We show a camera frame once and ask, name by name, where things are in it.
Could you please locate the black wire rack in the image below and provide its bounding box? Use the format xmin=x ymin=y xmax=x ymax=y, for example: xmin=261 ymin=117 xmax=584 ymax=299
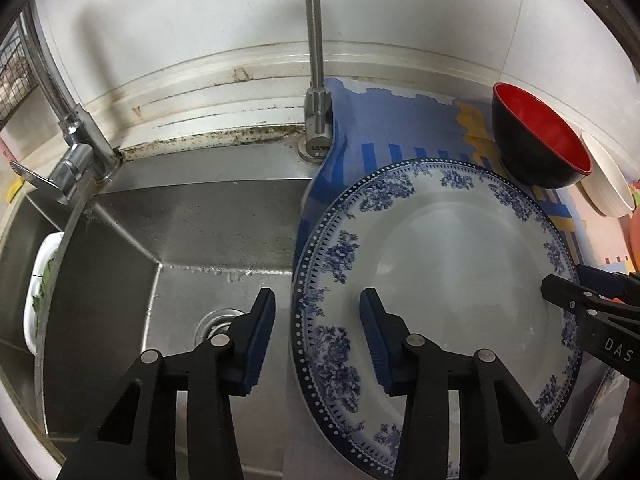
xmin=0 ymin=10 xmax=41 ymax=126

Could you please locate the blue floral white plate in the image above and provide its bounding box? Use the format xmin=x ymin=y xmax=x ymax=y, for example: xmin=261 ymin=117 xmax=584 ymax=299
xmin=291 ymin=158 xmax=585 ymax=466

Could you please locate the white dish with greens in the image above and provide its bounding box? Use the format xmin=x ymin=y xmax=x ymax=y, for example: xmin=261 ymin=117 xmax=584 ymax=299
xmin=23 ymin=232 xmax=66 ymax=356

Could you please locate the red and black bowl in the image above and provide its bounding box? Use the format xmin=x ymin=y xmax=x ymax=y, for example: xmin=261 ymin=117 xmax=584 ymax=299
xmin=491 ymin=82 xmax=593 ymax=190

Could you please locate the chrome lever faucet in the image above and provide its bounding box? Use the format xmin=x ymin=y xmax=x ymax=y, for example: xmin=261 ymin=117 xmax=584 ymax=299
xmin=10 ymin=5 xmax=121 ymax=206

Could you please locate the colourful printed mat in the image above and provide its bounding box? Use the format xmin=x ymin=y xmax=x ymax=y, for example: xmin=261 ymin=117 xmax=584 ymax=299
xmin=285 ymin=76 xmax=640 ymax=480

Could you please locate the orange plastic item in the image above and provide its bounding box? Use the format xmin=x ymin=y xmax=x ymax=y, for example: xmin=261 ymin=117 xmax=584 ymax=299
xmin=627 ymin=209 xmax=640 ymax=262

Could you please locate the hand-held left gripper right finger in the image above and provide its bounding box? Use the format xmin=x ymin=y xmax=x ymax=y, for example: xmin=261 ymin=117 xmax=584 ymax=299
xmin=359 ymin=287 xmax=581 ymax=480

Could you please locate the stainless steel sink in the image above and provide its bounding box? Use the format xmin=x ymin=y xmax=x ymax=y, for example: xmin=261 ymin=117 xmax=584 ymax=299
xmin=0 ymin=135 xmax=326 ymax=480

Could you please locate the white ceramic bowl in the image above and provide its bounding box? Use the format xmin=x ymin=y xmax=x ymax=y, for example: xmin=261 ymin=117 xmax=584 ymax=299
xmin=580 ymin=131 xmax=636 ymax=218

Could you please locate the straight steel tap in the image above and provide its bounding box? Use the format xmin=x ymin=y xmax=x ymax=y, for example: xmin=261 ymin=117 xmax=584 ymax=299
xmin=298 ymin=0 xmax=333 ymax=161

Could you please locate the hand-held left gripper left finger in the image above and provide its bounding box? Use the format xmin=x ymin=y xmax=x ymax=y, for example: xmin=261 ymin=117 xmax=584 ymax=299
xmin=57 ymin=287 xmax=277 ymax=480

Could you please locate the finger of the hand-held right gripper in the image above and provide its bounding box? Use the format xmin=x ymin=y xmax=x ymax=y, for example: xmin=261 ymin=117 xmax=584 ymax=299
xmin=577 ymin=265 xmax=640 ymax=303
xmin=541 ymin=274 xmax=640 ymax=319

